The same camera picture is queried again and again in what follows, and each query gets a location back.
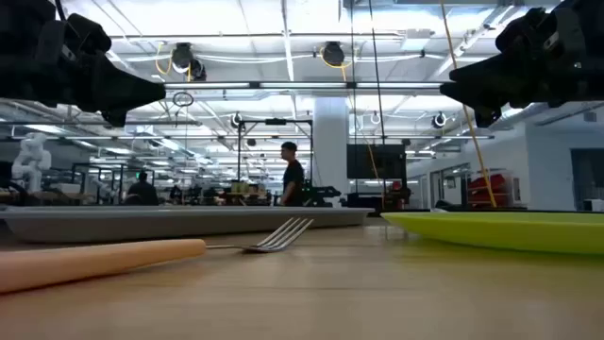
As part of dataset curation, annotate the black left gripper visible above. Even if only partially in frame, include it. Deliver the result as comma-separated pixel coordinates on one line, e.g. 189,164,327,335
27,12,167,128

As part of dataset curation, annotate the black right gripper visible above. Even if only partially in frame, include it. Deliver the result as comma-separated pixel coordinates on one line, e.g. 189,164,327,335
438,6,587,128

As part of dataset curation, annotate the lime green plate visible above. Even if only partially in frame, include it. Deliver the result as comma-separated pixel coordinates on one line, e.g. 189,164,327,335
380,210,604,257

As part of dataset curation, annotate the grey plastic tray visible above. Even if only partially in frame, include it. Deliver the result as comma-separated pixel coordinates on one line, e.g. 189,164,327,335
0,205,376,245

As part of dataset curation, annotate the person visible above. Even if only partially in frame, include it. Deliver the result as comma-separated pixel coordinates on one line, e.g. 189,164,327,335
279,141,307,208
126,170,160,207

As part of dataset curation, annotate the red storage shelf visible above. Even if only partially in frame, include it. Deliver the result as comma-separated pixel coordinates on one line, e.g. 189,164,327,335
466,173,511,208

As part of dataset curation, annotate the white humanoid robot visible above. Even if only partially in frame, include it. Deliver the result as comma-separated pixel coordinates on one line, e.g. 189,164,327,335
10,132,53,194

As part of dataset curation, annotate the black monitor screen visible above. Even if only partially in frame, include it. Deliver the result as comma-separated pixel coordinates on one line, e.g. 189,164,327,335
346,144,408,180

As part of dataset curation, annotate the white square column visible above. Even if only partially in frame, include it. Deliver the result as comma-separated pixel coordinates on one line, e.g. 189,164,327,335
312,96,351,208

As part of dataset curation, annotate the long white light bar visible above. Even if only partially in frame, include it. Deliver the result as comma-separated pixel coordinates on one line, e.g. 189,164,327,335
163,80,445,91

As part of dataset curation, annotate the black robot with green lights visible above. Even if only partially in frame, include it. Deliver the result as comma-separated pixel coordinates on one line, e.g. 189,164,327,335
301,185,343,208

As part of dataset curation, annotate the black ceiling cable reel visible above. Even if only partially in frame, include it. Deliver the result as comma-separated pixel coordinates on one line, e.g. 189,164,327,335
322,41,347,68
170,42,196,74

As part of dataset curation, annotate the yellow cable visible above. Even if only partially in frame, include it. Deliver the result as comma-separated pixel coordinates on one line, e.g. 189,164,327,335
438,0,498,209

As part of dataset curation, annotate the long black cable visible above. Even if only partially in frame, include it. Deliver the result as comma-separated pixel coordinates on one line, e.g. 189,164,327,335
366,0,387,210

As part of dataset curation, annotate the black metal rig frame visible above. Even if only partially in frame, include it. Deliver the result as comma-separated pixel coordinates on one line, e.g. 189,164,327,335
236,118,315,207

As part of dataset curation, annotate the fork with orange handle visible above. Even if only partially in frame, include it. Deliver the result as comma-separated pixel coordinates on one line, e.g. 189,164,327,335
0,216,315,295

